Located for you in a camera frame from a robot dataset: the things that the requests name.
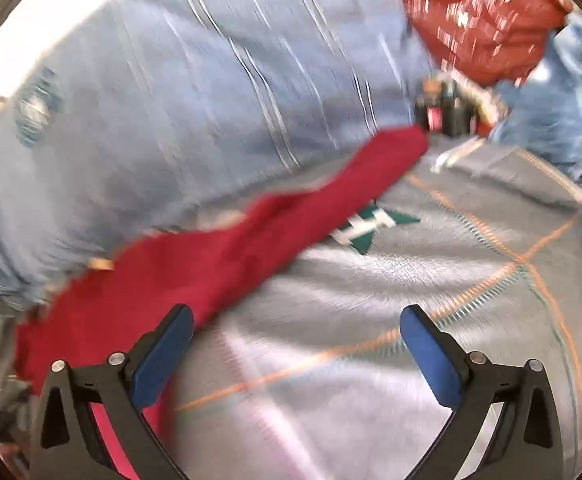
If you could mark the cluster of dark bottles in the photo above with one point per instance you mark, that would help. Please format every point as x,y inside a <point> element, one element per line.
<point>446,110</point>

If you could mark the blue plaid quilt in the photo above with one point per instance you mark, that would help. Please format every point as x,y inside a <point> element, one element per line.
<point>171,100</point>

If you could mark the red knit sweater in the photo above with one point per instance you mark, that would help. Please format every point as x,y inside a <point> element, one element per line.
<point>211,265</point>

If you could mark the blue denim cloth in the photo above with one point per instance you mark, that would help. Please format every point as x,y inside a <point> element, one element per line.
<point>546,100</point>

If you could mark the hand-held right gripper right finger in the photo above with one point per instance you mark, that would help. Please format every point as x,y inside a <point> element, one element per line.
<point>431,355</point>

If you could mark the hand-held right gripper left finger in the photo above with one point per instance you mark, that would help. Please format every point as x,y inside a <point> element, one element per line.
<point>163,355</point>

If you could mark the grey blanket with green star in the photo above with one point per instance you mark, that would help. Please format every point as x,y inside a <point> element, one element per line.
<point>421,270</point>

